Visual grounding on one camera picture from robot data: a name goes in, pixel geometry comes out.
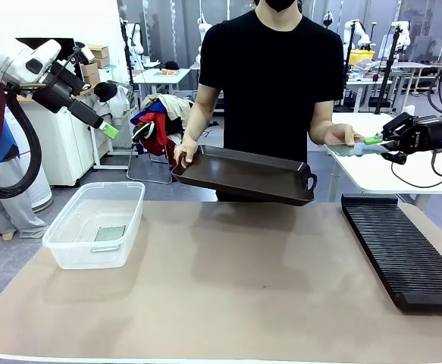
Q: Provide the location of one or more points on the white cabinet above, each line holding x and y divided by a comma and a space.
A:
65, 144

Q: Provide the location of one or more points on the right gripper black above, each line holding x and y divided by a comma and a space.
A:
429, 134

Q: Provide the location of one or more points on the stacked cardboard boxes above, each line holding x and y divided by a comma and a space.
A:
95, 60

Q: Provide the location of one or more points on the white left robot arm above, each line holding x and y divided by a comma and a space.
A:
16, 62

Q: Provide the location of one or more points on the grey hanging cloth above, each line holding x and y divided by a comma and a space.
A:
8, 212

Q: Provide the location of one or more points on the metal frame chair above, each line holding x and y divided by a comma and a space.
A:
145, 170

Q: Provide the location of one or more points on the person in black t-shirt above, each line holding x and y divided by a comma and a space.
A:
270, 95

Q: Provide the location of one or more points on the person's left hand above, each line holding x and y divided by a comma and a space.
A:
336, 134

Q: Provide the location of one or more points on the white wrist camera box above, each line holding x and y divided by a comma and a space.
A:
86, 54

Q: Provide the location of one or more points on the black tripod stand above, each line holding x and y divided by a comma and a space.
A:
389, 68

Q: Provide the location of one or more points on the dark brown plastic tray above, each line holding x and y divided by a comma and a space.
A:
239, 174

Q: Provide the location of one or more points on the black slotted PCB rack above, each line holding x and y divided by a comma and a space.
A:
402, 250

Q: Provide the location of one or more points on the pile of colourful clothes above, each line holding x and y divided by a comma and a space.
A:
160, 117

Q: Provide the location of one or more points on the white round-cornered table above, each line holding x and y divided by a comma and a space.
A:
372, 174

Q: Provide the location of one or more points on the black cap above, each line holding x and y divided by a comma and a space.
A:
105, 91

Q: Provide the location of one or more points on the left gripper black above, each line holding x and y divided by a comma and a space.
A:
59, 91

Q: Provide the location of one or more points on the white background table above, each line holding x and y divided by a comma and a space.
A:
163, 76

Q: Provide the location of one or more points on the person's right hand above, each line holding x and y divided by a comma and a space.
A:
186, 149

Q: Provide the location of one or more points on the yellow plastic bin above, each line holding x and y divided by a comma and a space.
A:
361, 57

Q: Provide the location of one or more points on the clear plastic storage box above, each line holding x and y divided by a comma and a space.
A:
91, 258

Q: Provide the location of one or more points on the person's right forearm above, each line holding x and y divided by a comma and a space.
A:
199, 113

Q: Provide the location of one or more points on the person's left forearm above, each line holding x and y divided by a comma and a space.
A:
321, 117

